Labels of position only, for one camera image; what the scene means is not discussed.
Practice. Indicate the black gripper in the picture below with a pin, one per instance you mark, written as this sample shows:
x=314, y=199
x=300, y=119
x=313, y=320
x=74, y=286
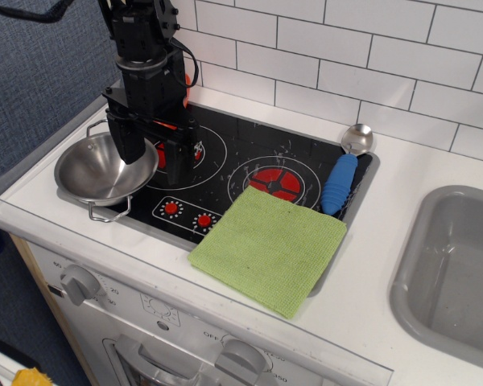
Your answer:
x=150, y=104

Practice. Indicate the grey left oven knob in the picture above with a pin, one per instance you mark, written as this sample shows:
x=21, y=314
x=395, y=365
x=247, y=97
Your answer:
x=79, y=284

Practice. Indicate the steel bowl with handles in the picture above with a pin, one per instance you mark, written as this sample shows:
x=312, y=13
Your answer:
x=91, y=172

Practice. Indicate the green cloth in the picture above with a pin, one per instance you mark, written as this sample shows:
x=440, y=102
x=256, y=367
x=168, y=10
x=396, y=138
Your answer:
x=269, y=249

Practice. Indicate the blue handled metal spoon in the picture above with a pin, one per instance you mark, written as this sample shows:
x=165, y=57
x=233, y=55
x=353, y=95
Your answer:
x=356, y=141

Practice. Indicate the black toy stovetop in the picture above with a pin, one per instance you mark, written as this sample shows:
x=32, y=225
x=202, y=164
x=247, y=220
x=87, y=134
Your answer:
x=233, y=154

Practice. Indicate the grey sink basin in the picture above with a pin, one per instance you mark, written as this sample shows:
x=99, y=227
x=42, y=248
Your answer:
x=437, y=293

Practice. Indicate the yellow object at corner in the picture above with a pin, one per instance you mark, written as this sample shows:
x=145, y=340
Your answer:
x=31, y=377

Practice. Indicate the grey oven knob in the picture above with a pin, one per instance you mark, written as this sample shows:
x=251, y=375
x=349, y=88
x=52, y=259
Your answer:
x=241, y=361
x=79, y=284

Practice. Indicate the grey right oven knob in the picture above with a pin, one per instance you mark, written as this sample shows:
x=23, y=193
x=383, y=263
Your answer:
x=241, y=361

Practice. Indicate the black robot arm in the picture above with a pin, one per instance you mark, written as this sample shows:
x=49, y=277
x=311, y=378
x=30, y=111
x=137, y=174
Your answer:
x=144, y=30

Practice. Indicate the grey oven door handle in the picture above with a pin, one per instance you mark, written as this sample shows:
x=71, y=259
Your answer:
x=158, y=365

